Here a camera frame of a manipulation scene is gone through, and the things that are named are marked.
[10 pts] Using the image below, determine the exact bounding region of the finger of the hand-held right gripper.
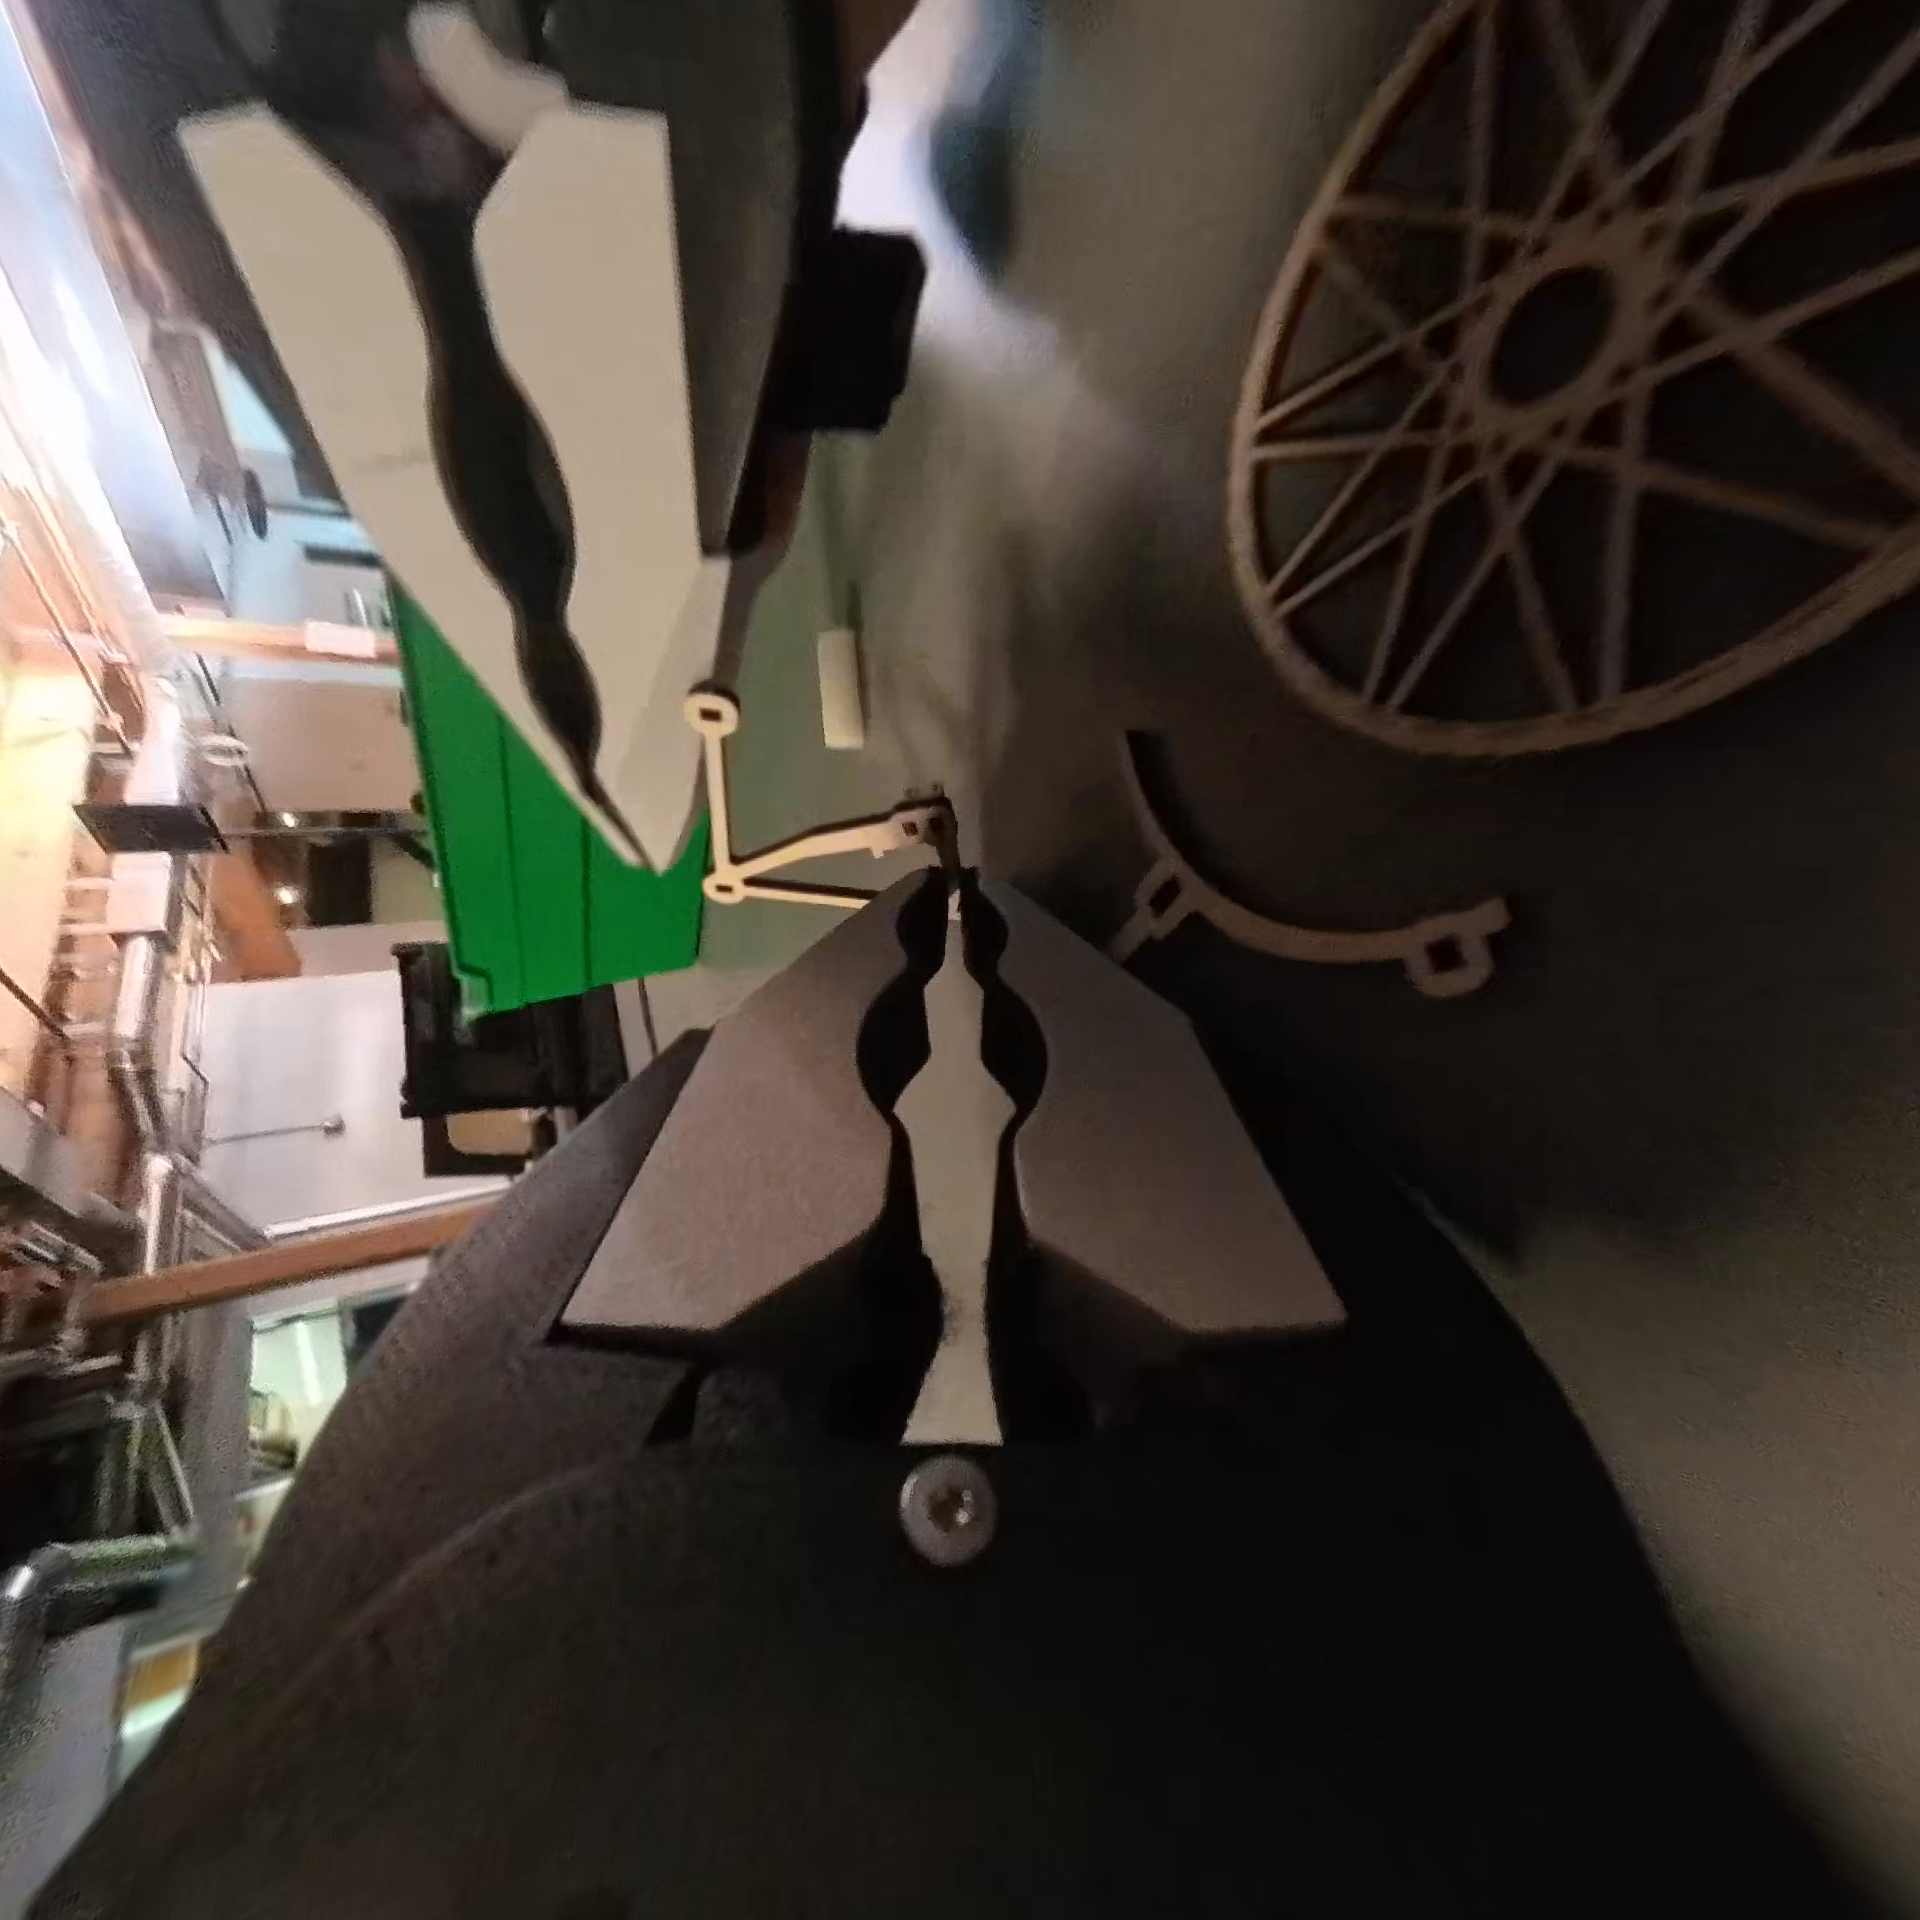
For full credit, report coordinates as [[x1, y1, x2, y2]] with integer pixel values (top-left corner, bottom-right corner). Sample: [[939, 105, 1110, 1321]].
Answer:
[[176, 110, 664, 876], [472, 102, 746, 876]]

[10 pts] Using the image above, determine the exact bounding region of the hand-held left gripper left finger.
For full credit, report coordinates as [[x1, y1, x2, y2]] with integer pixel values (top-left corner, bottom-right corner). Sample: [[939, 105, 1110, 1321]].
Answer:
[[556, 867, 950, 1445]]

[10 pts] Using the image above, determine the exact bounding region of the wooden fender arc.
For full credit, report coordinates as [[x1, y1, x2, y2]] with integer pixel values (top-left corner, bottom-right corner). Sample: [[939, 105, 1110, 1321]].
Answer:
[[1110, 726, 1513, 1003]]

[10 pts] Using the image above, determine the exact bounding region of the black office chair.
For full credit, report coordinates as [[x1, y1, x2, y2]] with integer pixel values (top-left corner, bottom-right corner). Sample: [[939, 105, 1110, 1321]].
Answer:
[[393, 938, 628, 1179]]

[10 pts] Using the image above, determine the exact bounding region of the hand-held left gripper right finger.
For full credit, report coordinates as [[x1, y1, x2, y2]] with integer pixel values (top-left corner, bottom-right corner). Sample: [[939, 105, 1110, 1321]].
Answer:
[[960, 881, 1348, 1441]]

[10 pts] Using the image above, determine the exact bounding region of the wooden spoked wheel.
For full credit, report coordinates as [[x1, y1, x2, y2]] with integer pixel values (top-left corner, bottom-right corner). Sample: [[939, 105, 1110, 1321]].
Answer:
[[1227, 0, 1920, 759]]

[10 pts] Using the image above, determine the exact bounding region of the green plastic bin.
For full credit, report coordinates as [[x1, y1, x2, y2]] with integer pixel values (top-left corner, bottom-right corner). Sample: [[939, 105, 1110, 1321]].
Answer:
[[384, 577, 710, 1025]]

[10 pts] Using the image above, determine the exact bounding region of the wooden triangular frame part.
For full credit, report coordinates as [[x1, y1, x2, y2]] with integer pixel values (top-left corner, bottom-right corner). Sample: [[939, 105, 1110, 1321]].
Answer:
[[683, 681, 963, 911]]

